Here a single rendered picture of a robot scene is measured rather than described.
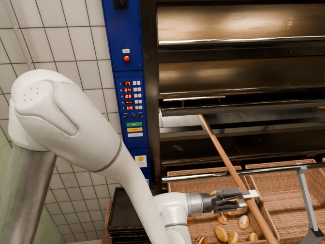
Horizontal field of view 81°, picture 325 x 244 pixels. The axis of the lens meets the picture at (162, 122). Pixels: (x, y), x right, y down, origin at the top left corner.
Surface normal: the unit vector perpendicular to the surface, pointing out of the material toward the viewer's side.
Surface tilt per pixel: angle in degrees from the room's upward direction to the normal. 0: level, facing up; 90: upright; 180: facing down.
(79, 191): 90
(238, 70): 70
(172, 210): 21
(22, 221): 85
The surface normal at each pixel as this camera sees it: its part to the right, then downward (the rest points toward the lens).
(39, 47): 0.11, 0.53
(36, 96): -0.25, -0.51
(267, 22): 0.09, 0.21
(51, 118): 0.38, 0.29
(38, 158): 0.54, 0.37
